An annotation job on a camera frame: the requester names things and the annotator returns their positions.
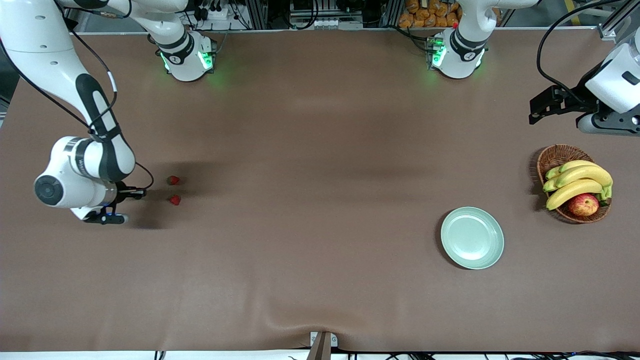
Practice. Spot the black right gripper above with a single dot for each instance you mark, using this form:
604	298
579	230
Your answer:
121	192

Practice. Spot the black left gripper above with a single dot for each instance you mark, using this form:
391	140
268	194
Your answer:
581	98

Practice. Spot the red strawberry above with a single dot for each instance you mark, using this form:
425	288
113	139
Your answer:
175	199
173	180

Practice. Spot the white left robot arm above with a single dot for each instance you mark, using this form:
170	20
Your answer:
457	60

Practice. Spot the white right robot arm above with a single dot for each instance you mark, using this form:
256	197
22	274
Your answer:
40	45

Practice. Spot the pale green round plate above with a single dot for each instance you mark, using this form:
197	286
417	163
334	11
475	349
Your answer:
472	225

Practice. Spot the yellow banana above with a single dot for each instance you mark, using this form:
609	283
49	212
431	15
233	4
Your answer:
587	174
570	192
577	164

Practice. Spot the greenish banana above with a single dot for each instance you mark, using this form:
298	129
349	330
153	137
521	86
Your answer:
550	185

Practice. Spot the red yellow apple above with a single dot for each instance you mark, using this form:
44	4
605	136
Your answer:
583	205

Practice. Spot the brown wicker basket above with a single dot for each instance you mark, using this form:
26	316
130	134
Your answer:
565	214

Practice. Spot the brown table cover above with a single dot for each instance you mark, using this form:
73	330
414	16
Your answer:
250	275

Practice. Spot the orange bread rolls pile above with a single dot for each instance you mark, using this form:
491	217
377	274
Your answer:
425	15

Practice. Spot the white power strip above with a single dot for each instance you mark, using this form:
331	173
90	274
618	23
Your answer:
217	15

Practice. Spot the white connector block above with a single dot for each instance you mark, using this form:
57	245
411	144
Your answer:
327	23

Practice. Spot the aluminium frame strut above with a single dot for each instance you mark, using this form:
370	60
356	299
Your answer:
607	31

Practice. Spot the aluminium frame post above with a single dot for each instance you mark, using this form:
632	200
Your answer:
257	15

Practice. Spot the grey table edge bracket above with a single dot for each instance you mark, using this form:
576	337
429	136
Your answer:
322	347

